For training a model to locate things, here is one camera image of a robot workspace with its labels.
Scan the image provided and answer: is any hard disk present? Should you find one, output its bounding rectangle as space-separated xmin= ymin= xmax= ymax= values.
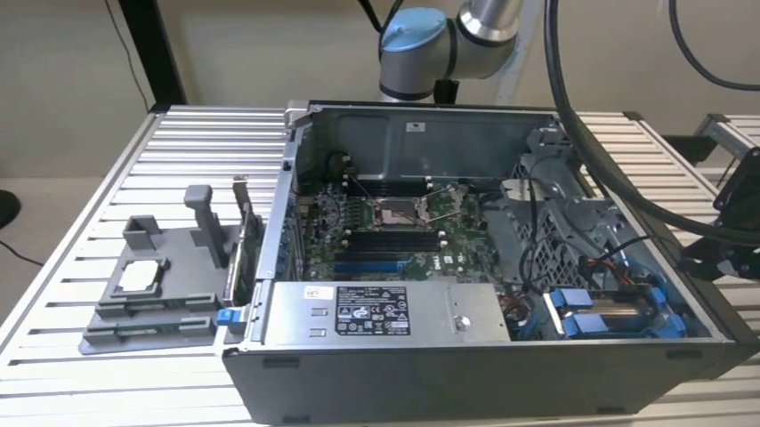
xmin=549 ymin=286 xmax=680 ymax=313
xmin=561 ymin=313 xmax=691 ymax=340

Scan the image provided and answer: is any green RAM stick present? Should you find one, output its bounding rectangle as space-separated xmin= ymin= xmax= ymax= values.
xmin=114 ymin=324 xmax=184 ymax=338

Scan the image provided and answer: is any black expansion slot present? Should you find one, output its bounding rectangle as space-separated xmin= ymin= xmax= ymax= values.
xmin=335 ymin=252 xmax=406 ymax=264

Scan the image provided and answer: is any black disk wire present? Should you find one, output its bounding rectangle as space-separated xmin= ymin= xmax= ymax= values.
xmin=584 ymin=233 xmax=693 ymax=295

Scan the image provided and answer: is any open dark grey PC case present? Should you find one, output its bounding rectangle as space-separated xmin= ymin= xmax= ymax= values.
xmin=219 ymin=100 xmax=760 ymax=426

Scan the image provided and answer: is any silver CPU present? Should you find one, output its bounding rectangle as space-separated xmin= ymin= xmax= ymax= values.
xmin=118 ymin=262 xmax=164 ymax=293

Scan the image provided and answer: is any graphics card with metal bracket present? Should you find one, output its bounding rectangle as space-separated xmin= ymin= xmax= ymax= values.
xmin=222 ymin=175 xmax=266 ymax=309

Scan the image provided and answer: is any black round object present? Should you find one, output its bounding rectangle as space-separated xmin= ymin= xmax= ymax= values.
xmin=0 ymin=189 xmax=23 ymax=228

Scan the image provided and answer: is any CPU socket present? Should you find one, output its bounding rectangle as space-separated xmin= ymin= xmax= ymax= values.
xmin=367 ymin=197 xmax=430 ymax=232

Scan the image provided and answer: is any thin metal locking lever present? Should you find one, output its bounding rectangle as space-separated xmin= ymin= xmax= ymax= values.
xmin=346 ymin=173 xmax=385 ymax=205

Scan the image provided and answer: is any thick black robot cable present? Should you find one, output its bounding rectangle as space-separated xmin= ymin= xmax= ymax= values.
xmin=542 ymin=0 xmax=725 ymax=235

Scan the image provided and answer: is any thin black wall cable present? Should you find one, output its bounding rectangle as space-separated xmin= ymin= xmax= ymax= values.
xmin=103 ymin=0 xmax=154 ymax=112

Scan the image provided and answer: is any green motherboard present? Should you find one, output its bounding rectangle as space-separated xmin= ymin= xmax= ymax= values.
xmin=290 ymin=175 xmax=506 ymax=284

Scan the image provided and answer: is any metal slat side table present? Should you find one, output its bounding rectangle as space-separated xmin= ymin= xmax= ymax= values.
xmin=693 ymin=113 xmax=760 ymax=175

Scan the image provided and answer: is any grey parts rack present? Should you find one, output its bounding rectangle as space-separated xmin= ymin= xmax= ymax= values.
xmin=79 ymin=184 xmax=249 ymax=357

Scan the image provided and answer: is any black vertical post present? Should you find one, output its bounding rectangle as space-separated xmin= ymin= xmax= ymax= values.
xmin=118 ymin=0 xmax=188 ymax=106

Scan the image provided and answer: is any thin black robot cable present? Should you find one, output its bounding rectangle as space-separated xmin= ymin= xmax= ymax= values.
xmin=669 ymin=0 xmax=760 ymax=89

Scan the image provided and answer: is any metal socket cover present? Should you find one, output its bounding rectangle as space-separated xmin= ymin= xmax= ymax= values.
xmin=418 ymin=181 xmax=472 ymax=224

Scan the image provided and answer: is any blue expansion slot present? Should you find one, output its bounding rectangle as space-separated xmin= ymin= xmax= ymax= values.
xmin=334 ymin=262 xmax=413 ymax=274

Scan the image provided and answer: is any red disk wire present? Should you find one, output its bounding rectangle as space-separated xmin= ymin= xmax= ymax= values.
xmin=578 ymin=255 xmax=640 ymax=293

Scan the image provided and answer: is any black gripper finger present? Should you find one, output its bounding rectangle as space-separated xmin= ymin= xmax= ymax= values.
xmin=680 ymin=237 xmax=760 ymax=281

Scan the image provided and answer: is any long black case wire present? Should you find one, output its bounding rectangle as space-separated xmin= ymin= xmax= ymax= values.
xmin=517 ymin=177 xmax=552 ymax=295

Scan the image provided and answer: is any silver power supply unit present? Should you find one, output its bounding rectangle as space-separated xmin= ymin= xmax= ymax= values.
xmin=261 ymin=280 xmax=513 ymax=348

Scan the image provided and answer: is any grey metal drive cage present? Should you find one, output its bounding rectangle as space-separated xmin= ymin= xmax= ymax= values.
xmin=481 ymin=153 xmax=713 ymax=342

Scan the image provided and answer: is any black floor cable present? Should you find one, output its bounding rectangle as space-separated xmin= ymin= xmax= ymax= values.
xmin=0 ymin=239 xmax=46 ymax=267

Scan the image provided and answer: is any red black wire bundle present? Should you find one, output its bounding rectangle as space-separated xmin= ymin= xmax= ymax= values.
xmin=500 ymin=293 xmax=533 ymax=330

